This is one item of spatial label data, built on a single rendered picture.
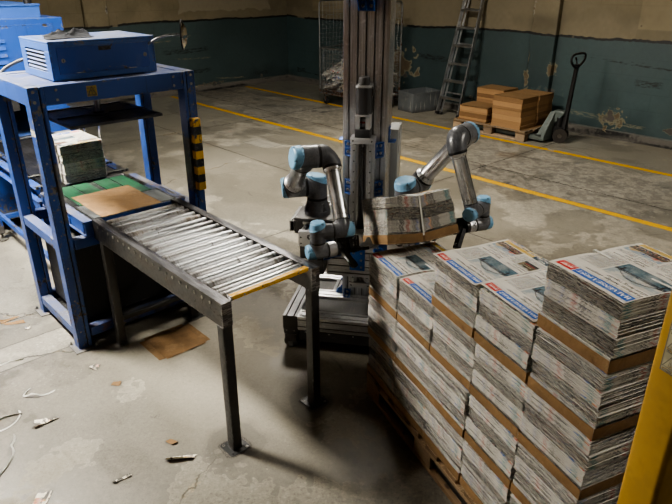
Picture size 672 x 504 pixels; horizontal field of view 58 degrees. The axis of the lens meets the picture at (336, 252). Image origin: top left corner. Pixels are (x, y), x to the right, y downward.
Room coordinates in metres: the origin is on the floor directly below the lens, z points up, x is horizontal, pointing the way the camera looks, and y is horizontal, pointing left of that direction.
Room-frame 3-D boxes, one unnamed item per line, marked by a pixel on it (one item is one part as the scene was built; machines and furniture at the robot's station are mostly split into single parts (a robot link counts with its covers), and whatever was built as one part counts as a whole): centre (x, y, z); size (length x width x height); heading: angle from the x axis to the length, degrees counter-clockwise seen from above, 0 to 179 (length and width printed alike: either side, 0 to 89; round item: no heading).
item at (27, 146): (4.50, 2.19, 0.75); 1.53 x 0.64 x 0.10; 43
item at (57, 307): (3.67, 1.42, 0.38); 0.94 x 0.69 x 0.63; 133
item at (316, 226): (2.70, 0.07, 0.94); 0.11 x 0.08 x 0.11; 105
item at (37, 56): (3.67, 1.42, 1.65); 0.60 x 0.45 x 0.20; 133
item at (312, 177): (3.29, 0.11, 0.98); 0.13 x 0.12 x 0.14; 105
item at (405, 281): (2.24, -0.57, 0.42); 1.17 x 0.39 x 0.83; 23
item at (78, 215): (3.67, 1.42, 0.75); 0.70 x 0.65 x 0.10; 43
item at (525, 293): (1.86, -0.74, 1.06); 0.37 x 0.28 x 0.01; 114
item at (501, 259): (2.11, -0.60, 1.06); 0.37 x 0.29 x 0.01; 113
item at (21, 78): (3.67, 1.42, 1.50); 0.94 x 0.68 x 0.10; 133
